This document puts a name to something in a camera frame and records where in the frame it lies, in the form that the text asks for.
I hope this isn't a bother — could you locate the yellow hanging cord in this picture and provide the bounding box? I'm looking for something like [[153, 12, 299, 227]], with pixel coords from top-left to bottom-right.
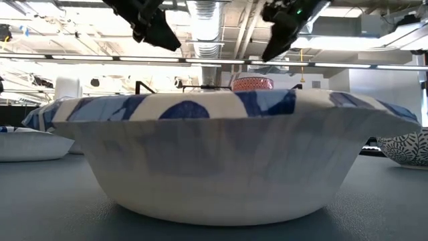
[[299, 48, 306, 83]]

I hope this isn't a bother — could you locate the blue white paper bowl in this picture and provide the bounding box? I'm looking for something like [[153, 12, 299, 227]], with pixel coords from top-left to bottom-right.
[[51, 88, 422, 227], [0, 125, 75, 163], [21, 96, 84, 155]]

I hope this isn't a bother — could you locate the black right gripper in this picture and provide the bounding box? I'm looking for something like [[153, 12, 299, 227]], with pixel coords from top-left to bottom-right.
[[261, 0, 332, 63]]

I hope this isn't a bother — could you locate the long ceiling light bar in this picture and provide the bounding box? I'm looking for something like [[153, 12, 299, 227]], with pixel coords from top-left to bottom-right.
[[0, 52, 428, 72]]

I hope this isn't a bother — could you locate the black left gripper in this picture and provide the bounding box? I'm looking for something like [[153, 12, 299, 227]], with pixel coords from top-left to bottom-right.
[[102, 0, 182, 53]]

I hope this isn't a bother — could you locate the red patterned ceramic bowl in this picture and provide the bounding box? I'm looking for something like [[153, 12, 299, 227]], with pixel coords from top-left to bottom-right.
[[231, 76, 274, 92]]

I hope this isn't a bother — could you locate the dark blue table mat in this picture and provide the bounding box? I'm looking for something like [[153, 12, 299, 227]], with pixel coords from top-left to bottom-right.
[[0, 153, 428, 241]]

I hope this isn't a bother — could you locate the silver ventilation duct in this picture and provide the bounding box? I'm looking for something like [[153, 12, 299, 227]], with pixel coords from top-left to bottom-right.
[[185, 0, 225, 87]]

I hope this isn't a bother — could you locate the translucent white plastic container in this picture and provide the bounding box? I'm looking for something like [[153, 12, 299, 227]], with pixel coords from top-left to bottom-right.
[[54, 76, 84, 100]]

